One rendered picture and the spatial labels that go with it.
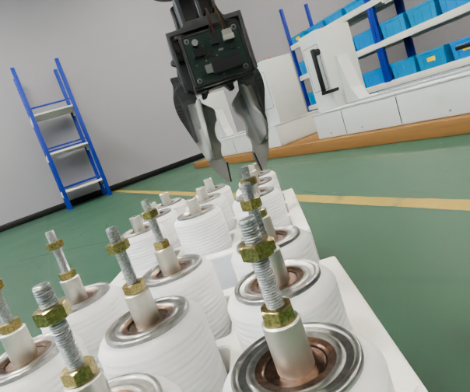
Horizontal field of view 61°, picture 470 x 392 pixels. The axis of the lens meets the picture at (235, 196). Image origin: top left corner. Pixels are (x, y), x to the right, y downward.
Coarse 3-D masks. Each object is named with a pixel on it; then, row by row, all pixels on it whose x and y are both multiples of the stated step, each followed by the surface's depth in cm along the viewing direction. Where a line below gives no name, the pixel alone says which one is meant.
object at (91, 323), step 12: (108, 300) 45; (120, 300) 47; (84, 312) 43; (96, 312) 44; (108, 312) 45; (120, 312) 46; (72, 324) 43; (84, 324) 43; (96, 324) 44; (108, 324) 45; (84, 336) 43; (96, 336) 44; (96, 348) 44; (96, 360) 44
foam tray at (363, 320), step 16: (336, 272) 48; (352, 288) 43; (352, 304) 40; (352, 320) 37; (368, 320) 37; (368, 336) 34; (384, 336) 34; (224, 352) 41; (240, 352) 38; (384, 352) 32; (400, 352) 31; (400, 368) 29; (400, 384) 28; (416, 384) 27
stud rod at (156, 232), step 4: (144, 200) 44; (148, 200) 45; (144, 204) 44; (148, 204) 45; (144, 208) 45; (148, 208) 45; (152, 208) 45; (148, 220) 45; (152, 220) 45; (156, 220) 45; (152, 224) 45; (156, 224) 45; (152, 228) 45; (156, 228) 45; (156, 232) 45; (160, 232) 45; (156, 236) 45; (160, 236) 45; (156, 240) 45; (160, 240) 45
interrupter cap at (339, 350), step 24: (264, 336) 26; (312, 336) 24; (336, 336) 23; (240, 360) 24; (264, 360) 23; (336, 360) 21; (360, 360) 20; (240, 384) 22; (264, 384) 21; (288, 384) 21; (312, 384) 20; (336, 384) 19
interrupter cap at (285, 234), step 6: (276, 228) 48; (282, 228) 47; (288, 228) 47; (294, 228) 46; (276, 234) 47; (282, 234) 46; (288, 234) 44; (294, 234) 43; (276, 240) 45; (282, 240) 43; (288, 240) 42; (282, 246) 42
